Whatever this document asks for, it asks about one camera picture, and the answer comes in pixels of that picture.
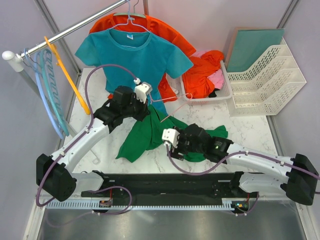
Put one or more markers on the teal board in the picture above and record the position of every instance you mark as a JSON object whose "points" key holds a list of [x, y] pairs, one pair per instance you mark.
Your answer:
{"points": [[247, 44]]}

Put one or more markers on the light blue plastic hanger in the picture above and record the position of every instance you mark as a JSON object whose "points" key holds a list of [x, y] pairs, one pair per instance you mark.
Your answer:
{"points": [[44, 96]]}

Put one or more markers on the teal t-shirt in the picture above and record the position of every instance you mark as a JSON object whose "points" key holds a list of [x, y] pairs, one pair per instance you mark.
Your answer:
{"points": [[133, 54]]}

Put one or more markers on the orange cloth in basket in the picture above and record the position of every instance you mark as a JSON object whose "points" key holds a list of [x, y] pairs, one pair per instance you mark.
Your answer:
{"points": [[196, 83]]}

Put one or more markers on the pink cloth in basket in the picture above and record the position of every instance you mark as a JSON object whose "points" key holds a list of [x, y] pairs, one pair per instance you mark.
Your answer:
{"points": [[214, 57]]}

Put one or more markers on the white laundry basket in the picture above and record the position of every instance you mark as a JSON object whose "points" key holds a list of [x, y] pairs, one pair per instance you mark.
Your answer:
{"points": [[224, 94]]}

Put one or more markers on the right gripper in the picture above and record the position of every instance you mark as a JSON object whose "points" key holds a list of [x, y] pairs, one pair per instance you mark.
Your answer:
{"points": [[173, 152]]}

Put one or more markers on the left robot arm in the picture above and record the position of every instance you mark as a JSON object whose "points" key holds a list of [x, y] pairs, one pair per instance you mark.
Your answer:
{"points": [[55, 173]]}

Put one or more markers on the blue wire hanger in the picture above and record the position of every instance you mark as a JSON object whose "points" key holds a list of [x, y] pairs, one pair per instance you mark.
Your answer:
{"points": [[129, 20]]}

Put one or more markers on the mint green hanger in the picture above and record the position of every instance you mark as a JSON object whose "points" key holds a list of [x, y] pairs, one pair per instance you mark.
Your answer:
{"points": [[132, 9]]}

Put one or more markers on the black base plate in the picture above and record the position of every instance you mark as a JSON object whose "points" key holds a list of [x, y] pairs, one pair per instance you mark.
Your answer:
{"points": [[169, 188]]}

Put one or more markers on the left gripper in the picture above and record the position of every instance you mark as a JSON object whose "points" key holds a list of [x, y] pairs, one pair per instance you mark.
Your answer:
{"points": [[144, 111]]}

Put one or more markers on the white cable duct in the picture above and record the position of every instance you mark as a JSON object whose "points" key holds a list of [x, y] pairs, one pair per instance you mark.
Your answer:
{"points": [[95, 204]]}

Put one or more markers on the metal clothes rail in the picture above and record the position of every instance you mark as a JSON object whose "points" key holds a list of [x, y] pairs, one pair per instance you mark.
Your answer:
{"points": [[15, 60]]}

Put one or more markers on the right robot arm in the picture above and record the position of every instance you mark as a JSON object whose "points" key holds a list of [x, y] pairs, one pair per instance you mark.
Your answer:
{"points": [[295, 177]]}

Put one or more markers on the black cloth in basket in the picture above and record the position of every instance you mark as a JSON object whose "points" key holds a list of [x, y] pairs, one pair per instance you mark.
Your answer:
{"points": [[213, 94]]}

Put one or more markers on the orange hanging t-shirt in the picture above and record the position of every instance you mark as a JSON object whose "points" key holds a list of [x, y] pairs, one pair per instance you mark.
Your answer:
{"points": [[140, 24]]}

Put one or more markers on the teal plastic hanger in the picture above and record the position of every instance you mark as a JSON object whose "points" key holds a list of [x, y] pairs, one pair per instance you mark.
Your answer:
{"points": [[48, 75]]}

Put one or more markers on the green t-shirt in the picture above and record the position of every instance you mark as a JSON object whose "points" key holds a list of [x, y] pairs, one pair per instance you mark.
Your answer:
{"points": [[146, 135]]}

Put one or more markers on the orange plastic hanger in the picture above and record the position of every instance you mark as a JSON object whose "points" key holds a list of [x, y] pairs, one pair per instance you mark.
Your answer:
{"points": [[60, 63]]}

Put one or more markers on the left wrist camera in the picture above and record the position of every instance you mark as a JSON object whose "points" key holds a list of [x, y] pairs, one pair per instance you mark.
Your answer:
{"points": [[142, 91]]}

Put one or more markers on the pink wire hanger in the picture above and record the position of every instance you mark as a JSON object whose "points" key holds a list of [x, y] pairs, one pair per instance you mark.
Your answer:
{"points": [[169, 113]]}

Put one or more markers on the white file organizer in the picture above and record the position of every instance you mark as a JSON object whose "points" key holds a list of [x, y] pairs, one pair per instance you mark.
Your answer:
{"points": [[267, 85]]}

